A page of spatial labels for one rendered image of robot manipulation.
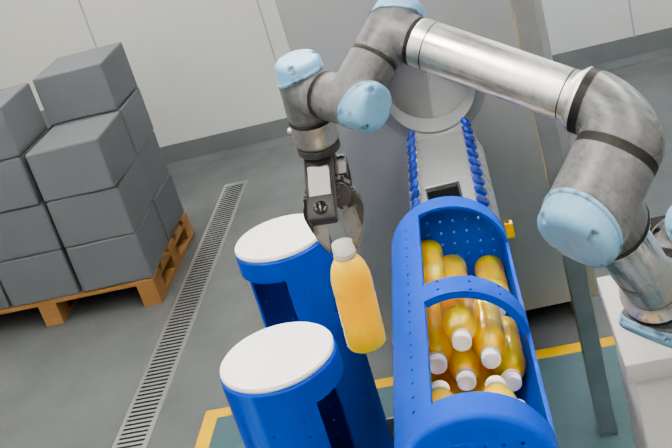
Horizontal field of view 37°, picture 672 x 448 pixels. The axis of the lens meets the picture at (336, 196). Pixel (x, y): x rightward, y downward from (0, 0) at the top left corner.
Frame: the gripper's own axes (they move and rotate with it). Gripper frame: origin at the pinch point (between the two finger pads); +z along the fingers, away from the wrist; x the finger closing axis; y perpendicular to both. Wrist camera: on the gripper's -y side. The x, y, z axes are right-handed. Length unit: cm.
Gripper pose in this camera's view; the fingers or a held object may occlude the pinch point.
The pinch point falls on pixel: (342, 246)
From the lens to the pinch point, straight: 172.9
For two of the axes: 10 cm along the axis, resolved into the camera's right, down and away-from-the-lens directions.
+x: -9.8, 1.8, 1.1
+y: -0.1, -5.6, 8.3
